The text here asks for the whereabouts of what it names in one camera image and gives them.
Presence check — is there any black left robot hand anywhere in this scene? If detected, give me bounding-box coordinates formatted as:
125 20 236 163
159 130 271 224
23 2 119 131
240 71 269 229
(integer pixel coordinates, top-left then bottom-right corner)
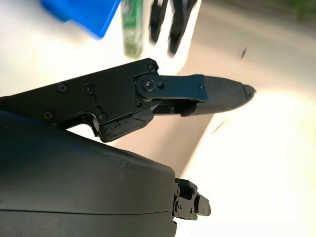
149 0 198 55

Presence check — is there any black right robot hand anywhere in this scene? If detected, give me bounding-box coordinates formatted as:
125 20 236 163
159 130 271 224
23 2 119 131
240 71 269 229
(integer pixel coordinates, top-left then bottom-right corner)
0 58 257 237

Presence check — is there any green toothpaste box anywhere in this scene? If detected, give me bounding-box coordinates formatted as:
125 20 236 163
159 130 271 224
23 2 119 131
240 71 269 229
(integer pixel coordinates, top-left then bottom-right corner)
120 0 145 59

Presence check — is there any blue plastic tray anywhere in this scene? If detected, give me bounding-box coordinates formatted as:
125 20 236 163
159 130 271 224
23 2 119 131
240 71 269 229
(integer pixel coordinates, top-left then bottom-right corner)
40 0 121 41

